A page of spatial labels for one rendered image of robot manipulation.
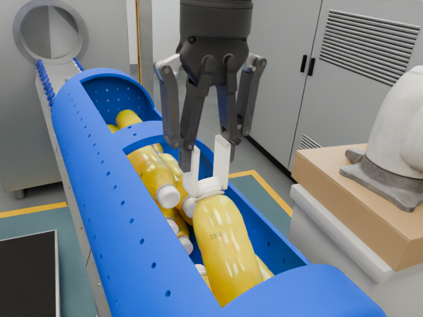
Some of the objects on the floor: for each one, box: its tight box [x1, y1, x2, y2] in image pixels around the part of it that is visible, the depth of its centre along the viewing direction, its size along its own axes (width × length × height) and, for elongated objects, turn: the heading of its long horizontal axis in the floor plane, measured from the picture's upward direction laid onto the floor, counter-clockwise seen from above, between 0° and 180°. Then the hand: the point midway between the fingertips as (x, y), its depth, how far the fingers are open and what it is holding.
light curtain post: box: [135, 0, 154, 104], centre depth 172 cm, size 6×6×170 cm
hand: (206, 166), depth 44 cm, fingers closed on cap, 4 cm apart
